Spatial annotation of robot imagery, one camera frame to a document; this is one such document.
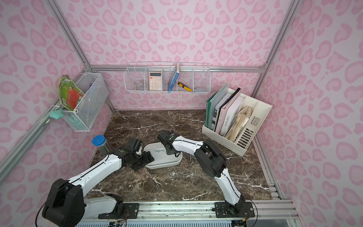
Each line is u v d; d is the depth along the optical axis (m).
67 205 0.40
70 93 0.73
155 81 0.95
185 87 0.98
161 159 0.93
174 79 0.88
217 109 0.88
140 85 0.95
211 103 0.82
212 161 0.53
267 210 0.76
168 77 0.98
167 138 0.76
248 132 1.05
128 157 0.62
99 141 0.78
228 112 0.85
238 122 0.87
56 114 0.62
